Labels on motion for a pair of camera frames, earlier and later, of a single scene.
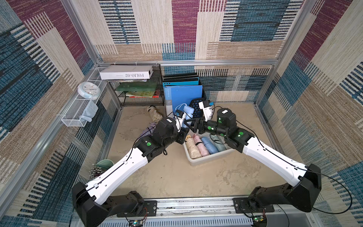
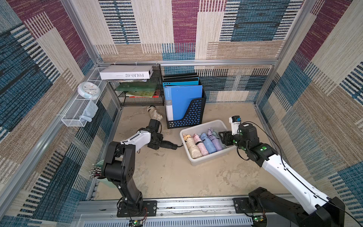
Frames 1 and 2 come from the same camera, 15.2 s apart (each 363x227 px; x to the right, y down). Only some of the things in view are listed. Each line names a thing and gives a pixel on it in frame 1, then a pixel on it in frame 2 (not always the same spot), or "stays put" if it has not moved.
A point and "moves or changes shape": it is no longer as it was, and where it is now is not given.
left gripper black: (182, 135) → (157, 147)
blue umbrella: (189, 111) → (207, 143)
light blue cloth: (89, 111) stays put
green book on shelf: (137, 86) stays put
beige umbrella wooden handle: (194, 151) stays put
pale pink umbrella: (200, 145) stays put
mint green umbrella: (219, 142) stays put
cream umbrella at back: (154, 115) stays put
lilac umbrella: (148, 131) moves or changes shape
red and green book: (143, 94) stays put
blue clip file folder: (174, 95) stays put
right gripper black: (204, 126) → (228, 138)
